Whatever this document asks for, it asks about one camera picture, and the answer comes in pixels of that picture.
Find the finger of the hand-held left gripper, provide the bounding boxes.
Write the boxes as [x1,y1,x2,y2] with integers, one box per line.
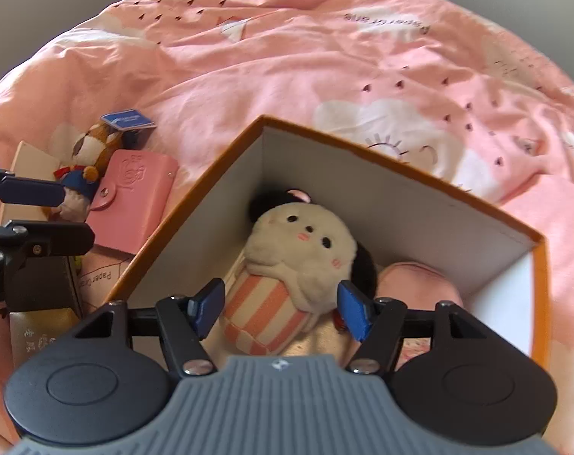
[0,220,95,271]
[0,158,66,208]

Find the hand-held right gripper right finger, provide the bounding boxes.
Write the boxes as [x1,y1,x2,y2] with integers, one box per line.
[338,279,493,375]

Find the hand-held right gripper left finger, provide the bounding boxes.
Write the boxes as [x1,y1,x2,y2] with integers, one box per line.
[76,279,226,377]

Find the beige box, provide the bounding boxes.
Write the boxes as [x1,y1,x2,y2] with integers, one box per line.
[0,141,61,223]

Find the brown hamster plush toy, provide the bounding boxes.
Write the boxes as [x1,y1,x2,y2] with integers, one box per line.
[54,121,123,223]

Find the white striped plush toy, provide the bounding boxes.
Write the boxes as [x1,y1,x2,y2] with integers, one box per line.
[223,190,377,355]

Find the orange cardboard box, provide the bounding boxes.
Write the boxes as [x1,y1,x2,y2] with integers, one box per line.
[104,115,550,375]

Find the gold box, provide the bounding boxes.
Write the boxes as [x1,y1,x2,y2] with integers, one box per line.
[9,307,83,371]

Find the pink pouch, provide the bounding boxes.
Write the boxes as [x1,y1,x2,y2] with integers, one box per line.
[376,260,464,311]

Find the pink card holder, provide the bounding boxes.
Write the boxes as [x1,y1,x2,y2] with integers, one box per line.
[85,149,180,254]

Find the blue card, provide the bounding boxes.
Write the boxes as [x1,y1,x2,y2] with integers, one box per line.
[100,110,157,132]

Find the pink printed blanket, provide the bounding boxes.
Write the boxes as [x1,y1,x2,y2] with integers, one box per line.
[0,0,574,437]

